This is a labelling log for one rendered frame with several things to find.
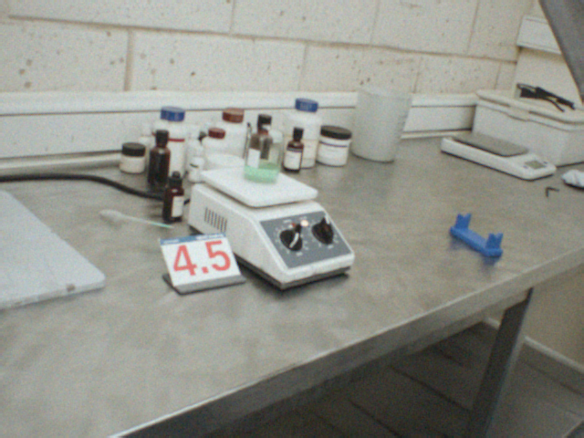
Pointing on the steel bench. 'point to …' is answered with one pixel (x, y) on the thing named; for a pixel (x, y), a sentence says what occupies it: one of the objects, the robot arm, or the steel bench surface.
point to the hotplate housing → (230, 224)
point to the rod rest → (476, 237)
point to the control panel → (309, 252)
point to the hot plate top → (278, 193)
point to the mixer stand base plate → (37, 259)
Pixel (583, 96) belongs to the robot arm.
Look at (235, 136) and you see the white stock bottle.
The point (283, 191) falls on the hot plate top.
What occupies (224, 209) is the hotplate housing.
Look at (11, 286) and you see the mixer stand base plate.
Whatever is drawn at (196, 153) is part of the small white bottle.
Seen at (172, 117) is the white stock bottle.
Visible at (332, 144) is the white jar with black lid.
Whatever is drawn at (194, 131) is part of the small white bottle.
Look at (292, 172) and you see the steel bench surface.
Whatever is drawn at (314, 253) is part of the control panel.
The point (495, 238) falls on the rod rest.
